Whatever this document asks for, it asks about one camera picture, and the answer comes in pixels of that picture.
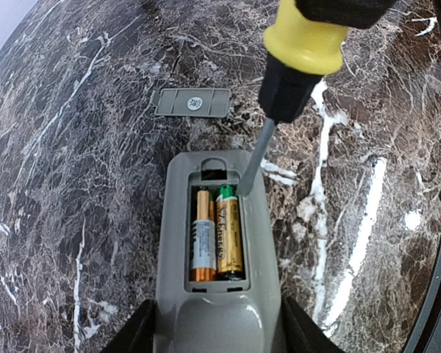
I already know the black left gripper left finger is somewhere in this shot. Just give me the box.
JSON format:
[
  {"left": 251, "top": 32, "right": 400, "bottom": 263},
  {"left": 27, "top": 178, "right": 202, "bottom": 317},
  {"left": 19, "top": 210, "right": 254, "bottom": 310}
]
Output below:
[{"left": 101, "top": 299, "right": 156, "bottom": 353}]

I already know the yellow handled screwdriver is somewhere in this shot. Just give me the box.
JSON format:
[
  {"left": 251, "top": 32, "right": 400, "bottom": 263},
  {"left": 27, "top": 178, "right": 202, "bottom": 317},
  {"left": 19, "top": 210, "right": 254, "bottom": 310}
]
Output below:
[{"left": 237, "top": 1, "right": 348, "bottom": 196}]

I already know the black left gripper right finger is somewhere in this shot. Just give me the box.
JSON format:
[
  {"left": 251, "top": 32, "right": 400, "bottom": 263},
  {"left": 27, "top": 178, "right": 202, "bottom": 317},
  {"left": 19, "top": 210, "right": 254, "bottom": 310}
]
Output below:
[{"left": 282, "top": 296, "right": 344, "bottom": 353}]

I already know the grey battery cover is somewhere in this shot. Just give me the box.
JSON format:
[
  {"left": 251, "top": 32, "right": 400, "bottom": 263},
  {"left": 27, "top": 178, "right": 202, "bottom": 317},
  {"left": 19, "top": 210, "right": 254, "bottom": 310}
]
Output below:
[{"left": 150, "top": 88, "right": 231, "bottom": 118}]

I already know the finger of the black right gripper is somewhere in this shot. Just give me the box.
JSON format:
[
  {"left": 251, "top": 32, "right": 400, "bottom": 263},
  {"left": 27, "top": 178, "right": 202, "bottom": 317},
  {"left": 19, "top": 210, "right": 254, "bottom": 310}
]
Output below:
[{"left": 295, "top": 0, "right": 396, "bottom": 29}]

